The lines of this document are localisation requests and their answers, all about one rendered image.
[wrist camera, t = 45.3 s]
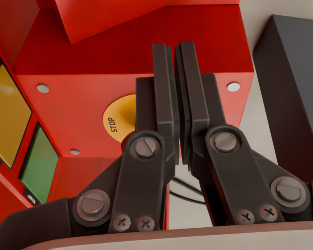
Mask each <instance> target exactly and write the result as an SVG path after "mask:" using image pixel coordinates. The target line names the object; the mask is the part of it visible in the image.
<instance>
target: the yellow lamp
mask: <svg viewBox="0 0 313 250"><path fill-rule="evenodd" d="M30 115H31V111H30V109H29V107H28V105H27V104H26V102H25V100H24V99H23V97H22V95H21V94H20V92H19V90H18V89H17V87H16V85H15V84H14V82H13V80H12V79H11V77H10V75H9V74H8V72H7V70H6V69H5V67H4V65H1V66H0V157H1V158H2V159H3V161H4V162H5V163H6V164H7V165H8V166H9V167H12V164H13V162H14V159H15V156H16V153H17V151H18V148H19V145H20V143H21V140H22V137H23V134H24V132H25V129H26V126H27V123H28V121H29V118H30Z"/></svg>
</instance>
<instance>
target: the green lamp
mask: <svg viewBox="0 0 313 250"><path fill-rule="evenodd" d="M57 161H58V155H57V154H56V152H55V150H54V149H53V147H52V145H51V143H50V142H49V140H48V138H47V137H46V135H45V134H44V132H43V130H42V129H41V127H39V128H38V131H37V134H36V137H35V140H34V143H33V146H32V149H31V152H30V155H29V158H28V161H27V164H26V167H25V170H24V173H23V176H22V179H21V181H22V182H23V183H24V184H25V185H26V186H27V187H28V188H29V190H30V191H31V192H32V193H33V194H34V195H35V196H36V197H37V198H38V200H39V201H40V202H41V203H42V204H44V203H46V202H47V198H48V194H49V191H50V187H51V183H52V179H53V176H54V172H55V168H56V164H57Z"/></svg>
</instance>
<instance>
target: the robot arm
mask: <svg viewBox="0 0 313 250"><path fill-rule="evenodd" d="M152 52H153V67H154V76H150V77H136V132H134V133H132V134H131V135H130V136H129V137H128V138H127V140H126V142H125V146H124V151H123V154H122V155H121V156H120V157H118V158H117V159H116V160H115V161H114V162H113V163H112V164H111V165H110V166H109V167H108V168H106V169H105V170H104V171H103V172H102V173H101V174H100V175H99V176H98V177H97V178H95V179H94V180H93V181H92V182H91V183H90V184H89V185H88V186H87V187H86V188H84V189H83V190H82V191H81V192H80V193H79V194H78V196H76V197H73V198H69V199H68V198H67V197H65V198H61V199H58V200H55V201H51V202H48V203H44V204H41V205H37V206H34V207H31V208H27V209H24V210H21V211H18V212H15V213H13V214H11V215H8V216H7V217H6V218H5V219H4V220H3V221H2V223H1V224H0V250H313V181H310V182H309V183H307V182H303V181H301V180H300V179H299V178H298V177H296V176H295V175H293V174H291V173H290V172H288V171H287V170H285V169H283V168H282V167H280V166H279V165H277V164H275V163H274V162H272V161H271V160H269V159H267V158H266V157H264V156H263V155H261V154H259V153H258V152H256V151H255V150H253V149H251V147H250V145H249V143H248V141H247V139H246V137H245V135H244V134H243V132H242V131H241V130H240V129H239V128H237V127H235V126H233V125H229V124H227V122H226V118H225V114H224V110H223V106H222V102H221V98H220V94H219V90H218V85H217V81H216V77H215V74H214V73H213V72H207V73H200V69H199V65H198V60H197V55H196V50H195V45H194V41H185V42H180V43H179V46H175V47H174V69H173V62H172V54H171V46H167V47H166V46H165V43H156V44H152ZM179 142H180V147H181V155H182V163H183V165H188V171H189V172H191V175H192V176H193V177H195V178H196V179H197V180H199V185H200V188H201V191H202V195H203V198H204V201H205V203H206V207H207V210H208V213H209V216H210V219H211V222H212V227H202V228H188V229H173V230H163V228H164V216H165V204H166V192H167V184H168V183H169V182H170V181H171V180H172V179H173V178H174V177H175V165H179Z"/></svg>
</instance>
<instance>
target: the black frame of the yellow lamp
mask: <svg viewBox="0 0 313 250"><path fill-rule="evenodd" d="M1 65H4V67H5V69H6V70H7V72H8V74H9V75H10V77H11V79H12V80H13V82H14V84H15V85H16V87H17V89H18V90H19V92H20V94H21V95H22V97H23V99H24V100H25V102H26V104H27V105H28V107H29V109H30V111H31V115H30V118H29V121H30V119H31V116H32V113H33V111H32V109H31V107H30V106H29V104H28V102H27V101H26V99H25V97H24V96H23V94H22V92H21V90H20V89H19V87H18V85H17V84H16V82H15V80H14V79H13V77H12V75H11V73H10V72H9V70H8V68H7V67H6V65H5V63H4V62H3V60H2V58H1V57H0V66H1ZM29 121H28V123H27V126H26V129H25V132H26V130H27V127H28V124H29ZM25 132H24V134H23V137H22V140H21V143H22V141H23V138H24V135H25ZM21 143H20V145H19V148H18V151H17V153H16V156H15V159H14V162H13V164H12V167H9V166H8V165H7V164H6V163H5V162H4V161H3V159H2V158H1V157H0V159H1V160H2V162H3V163H4V164H5V165H6V166H7V167H8V168H9V169H10V170H12V168H13V165H14V163H15V160H16V157H17V154H18V152H19V149H20V146H21Z"/></svg>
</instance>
